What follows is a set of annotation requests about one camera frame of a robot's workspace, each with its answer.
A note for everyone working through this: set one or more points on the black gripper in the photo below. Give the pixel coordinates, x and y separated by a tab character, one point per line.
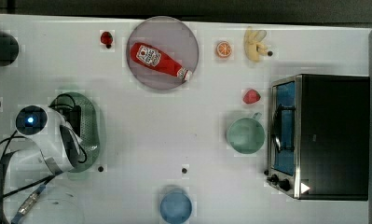
72	118

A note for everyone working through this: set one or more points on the green oval strainer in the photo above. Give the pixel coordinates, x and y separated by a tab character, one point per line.
89	134

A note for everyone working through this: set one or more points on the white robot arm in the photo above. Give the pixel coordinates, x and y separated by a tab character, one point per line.
58	143

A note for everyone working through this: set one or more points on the small red strawberry toy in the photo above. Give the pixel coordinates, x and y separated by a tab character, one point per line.
106	39

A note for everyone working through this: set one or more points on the red ketchup bottle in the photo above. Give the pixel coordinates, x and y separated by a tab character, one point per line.
157	60

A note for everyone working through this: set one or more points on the black cylinder cup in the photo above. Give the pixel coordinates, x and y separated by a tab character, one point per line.
9	49

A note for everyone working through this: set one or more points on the purple oval plate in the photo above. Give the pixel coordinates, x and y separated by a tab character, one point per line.
173	37

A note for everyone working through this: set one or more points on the blue cup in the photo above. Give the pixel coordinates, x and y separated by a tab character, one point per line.
176	207

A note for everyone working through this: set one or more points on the orange slice toy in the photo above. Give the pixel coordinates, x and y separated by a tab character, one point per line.
223	49

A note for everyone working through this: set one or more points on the green mug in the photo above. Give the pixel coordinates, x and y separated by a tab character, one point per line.
246	135

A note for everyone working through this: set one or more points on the red strawberry toy near oven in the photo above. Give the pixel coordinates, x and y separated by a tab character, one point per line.
251	97

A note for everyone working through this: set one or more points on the yellow banana toy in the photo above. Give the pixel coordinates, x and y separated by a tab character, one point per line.
253	44

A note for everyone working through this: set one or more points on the black toaster oven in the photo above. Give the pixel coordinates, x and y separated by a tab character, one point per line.
319	137

